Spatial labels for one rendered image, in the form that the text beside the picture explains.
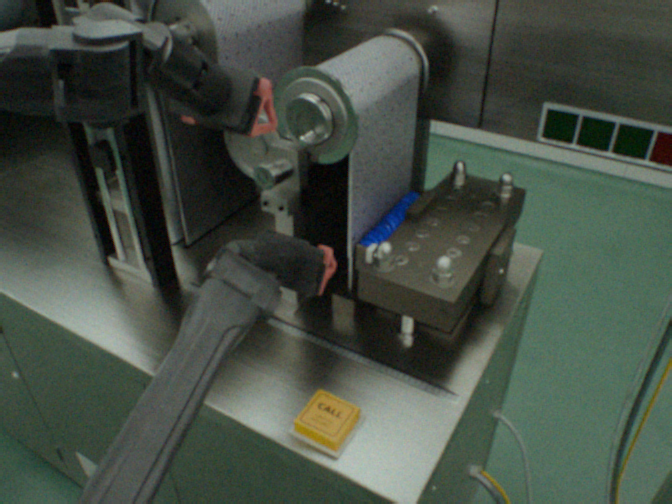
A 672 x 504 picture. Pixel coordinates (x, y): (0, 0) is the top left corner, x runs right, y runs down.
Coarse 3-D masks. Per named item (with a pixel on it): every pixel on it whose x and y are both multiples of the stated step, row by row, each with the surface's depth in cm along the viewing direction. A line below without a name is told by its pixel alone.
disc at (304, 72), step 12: (288, 72) 82; (300, 72) 81; (312, 72) 80; (324, 72) 79; (288, 84) 83; (336, 84) 78; (276, 96) 85; (348, 96) 79; (276, 108) 86; (348, 108) 79; (348, 120) 80; (348, 132) 82; (348, 144) 83; (312, 156) 87; (324, 156) 86; (336, 156) 85
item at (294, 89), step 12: (408, 48) 97; (300, 84) 81; (312, 84) 80; (324, 84) 79; (288, 96) 83; (324, 96) 80; (336, 96) 79; (336, 108) 80; (336, 120) 81; (288, 132) 87; (336, 132) 82; (324, 144) 84; (336, 144) 83
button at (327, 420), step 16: (320, 400) 81; (336, 400) 81; (304, 416) 79; (320, 416) 79; (336, 416) 79; (352, 416) 79; (304, 432) 78; (320, 432) 77; (336, 432) 77; (336, 448) 77
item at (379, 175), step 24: (408, 120) 99; (384, 144) 93; (408, 144) 103; (360, 168) 88; (384, 168) 96; (408, 168) 106; (360, 192) 91; (384, 192) 99; (360, 216) 93; (384, 216) 103; (360, 240) 96
